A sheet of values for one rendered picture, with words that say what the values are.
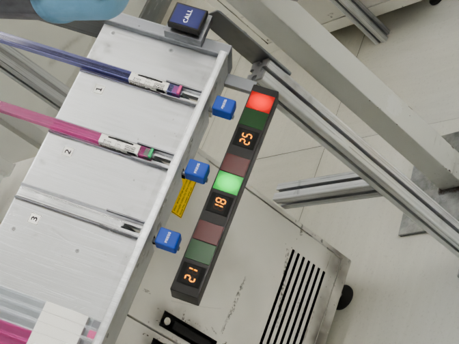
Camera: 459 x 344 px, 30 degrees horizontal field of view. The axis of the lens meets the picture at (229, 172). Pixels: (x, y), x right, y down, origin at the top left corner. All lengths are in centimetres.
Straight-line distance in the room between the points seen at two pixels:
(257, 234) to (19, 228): 62
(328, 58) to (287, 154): 81
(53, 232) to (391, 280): 89
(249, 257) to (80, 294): 59
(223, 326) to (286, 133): 94
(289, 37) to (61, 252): 63
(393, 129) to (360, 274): 37
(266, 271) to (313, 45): 45
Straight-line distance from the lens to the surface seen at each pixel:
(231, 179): 121
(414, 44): 230
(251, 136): 124
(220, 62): 127
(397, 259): 189
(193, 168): 119
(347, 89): 166
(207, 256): 116
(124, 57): 131
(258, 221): 170
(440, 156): 181
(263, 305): 170
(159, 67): 129
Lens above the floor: 125
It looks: 29 degrees down
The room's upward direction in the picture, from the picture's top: 53 degrees counter-clockwise
